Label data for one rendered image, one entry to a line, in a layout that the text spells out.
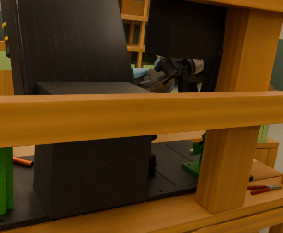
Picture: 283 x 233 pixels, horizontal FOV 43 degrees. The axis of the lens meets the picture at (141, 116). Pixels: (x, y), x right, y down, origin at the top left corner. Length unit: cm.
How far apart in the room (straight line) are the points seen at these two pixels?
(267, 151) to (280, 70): 744
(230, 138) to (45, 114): 58
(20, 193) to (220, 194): 61
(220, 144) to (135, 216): 33
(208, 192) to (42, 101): 65
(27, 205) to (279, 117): 78
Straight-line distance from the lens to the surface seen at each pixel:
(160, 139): 169
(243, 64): 104
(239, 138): 112
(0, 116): 70
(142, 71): 196
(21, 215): 105
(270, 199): 137
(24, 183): 121
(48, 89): 96
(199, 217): 115
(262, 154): 232
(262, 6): 100
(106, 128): 77
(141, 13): 717
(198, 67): 133
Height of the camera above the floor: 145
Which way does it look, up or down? 16 degrees down
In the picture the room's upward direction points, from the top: 7 degrees clockwise
